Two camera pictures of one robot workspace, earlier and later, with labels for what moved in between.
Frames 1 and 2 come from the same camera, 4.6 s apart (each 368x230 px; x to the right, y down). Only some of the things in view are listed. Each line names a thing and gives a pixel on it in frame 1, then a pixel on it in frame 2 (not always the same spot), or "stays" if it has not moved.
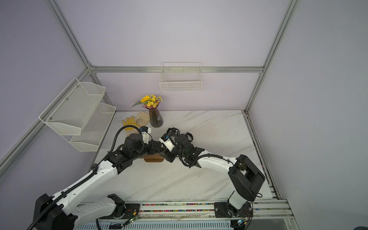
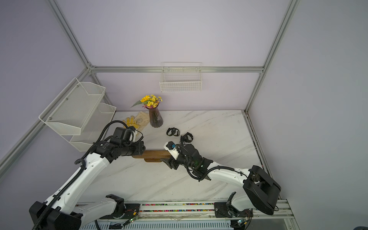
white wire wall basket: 181,76 stays
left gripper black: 153,150 to 139,150
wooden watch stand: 156,158 stays
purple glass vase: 156,119 stays
